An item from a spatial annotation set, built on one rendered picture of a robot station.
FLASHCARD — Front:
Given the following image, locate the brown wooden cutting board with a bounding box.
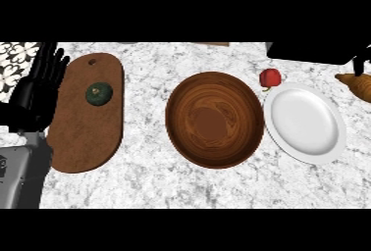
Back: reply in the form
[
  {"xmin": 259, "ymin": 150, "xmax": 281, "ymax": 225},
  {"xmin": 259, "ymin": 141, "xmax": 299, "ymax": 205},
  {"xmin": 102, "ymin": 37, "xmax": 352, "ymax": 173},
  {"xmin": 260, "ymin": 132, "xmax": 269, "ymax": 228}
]
[{"xmin": 46, "ymin": 52, "xmax": 126, "ymax": 175}]

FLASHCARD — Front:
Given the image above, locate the red bell pepper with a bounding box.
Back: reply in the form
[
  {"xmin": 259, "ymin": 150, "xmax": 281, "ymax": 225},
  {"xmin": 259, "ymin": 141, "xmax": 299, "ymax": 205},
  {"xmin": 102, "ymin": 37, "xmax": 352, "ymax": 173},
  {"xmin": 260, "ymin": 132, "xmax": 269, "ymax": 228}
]
[{"xmin": 259, "ymin": 68, "xmax": 284, "ymax": 93}]

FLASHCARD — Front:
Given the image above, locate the white plate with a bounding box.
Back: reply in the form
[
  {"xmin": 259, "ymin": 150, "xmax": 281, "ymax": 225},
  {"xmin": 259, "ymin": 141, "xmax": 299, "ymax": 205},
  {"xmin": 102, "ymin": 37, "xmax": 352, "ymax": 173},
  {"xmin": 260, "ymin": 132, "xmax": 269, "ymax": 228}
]
[{"xmin": 262, "ymin": 81, "xmax": 347, "ymax": 166}]

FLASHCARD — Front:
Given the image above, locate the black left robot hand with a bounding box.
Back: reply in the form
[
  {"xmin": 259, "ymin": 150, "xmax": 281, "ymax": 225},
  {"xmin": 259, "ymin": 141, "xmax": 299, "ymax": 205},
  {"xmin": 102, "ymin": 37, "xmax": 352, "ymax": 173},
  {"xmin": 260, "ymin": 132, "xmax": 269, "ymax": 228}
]
[{"xmin": 0, "ymin": 41, "xmax": 73, "ymax": 133}]

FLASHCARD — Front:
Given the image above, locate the brown wooden object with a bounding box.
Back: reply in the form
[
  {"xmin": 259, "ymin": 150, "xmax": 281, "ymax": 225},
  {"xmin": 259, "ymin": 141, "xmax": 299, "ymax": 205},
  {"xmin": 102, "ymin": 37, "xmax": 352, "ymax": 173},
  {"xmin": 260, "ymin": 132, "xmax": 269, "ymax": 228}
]
[{"xmin": 198, "ymin": 41, "xmax": 232, "ymax": 48}]

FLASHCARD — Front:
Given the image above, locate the dark green round squash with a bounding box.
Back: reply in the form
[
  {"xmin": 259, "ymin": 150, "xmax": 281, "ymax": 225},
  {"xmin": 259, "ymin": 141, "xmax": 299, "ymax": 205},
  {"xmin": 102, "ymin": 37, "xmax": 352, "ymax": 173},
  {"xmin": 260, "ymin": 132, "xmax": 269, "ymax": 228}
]
[{"xmin": 84, "ymin": 81, "xmax": 115, "ymax": 107}]

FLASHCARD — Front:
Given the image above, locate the brown wooden bowl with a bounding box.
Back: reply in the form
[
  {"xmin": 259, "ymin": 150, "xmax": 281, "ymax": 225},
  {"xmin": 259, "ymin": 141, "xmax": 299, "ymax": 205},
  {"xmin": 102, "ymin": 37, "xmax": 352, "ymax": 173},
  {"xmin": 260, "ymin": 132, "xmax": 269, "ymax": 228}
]
[{"xmin": 164, "ymin": 71, "xmax": 266, "ymax": 171}]

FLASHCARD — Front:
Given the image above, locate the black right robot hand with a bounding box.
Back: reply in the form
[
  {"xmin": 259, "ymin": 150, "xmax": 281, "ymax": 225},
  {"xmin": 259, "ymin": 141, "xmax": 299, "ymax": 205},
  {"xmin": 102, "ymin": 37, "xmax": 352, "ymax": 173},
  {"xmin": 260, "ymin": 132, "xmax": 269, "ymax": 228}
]
[{"xmin": 350, "ymin": 44, "xmax": 371, "ymax": 78}]

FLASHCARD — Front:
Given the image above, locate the golden brown croissant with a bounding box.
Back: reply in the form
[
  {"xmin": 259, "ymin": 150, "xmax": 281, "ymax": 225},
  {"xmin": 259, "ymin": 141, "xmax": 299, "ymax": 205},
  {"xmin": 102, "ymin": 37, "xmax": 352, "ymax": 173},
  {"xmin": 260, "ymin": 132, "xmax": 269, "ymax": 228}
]
[{"xmin": 334, "ymin": 73, "xmax": 371, "ymax": 104}]

